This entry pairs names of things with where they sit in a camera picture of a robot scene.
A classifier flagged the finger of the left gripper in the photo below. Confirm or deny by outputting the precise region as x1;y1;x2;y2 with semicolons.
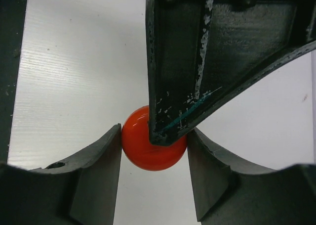
145;0;316;146

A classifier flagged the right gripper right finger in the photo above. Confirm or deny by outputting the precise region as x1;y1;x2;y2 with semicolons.
187;129;316;225

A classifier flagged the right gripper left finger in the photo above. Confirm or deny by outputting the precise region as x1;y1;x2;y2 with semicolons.
0;124;121;225

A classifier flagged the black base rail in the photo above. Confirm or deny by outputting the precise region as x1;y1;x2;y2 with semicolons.
0;0;27;163

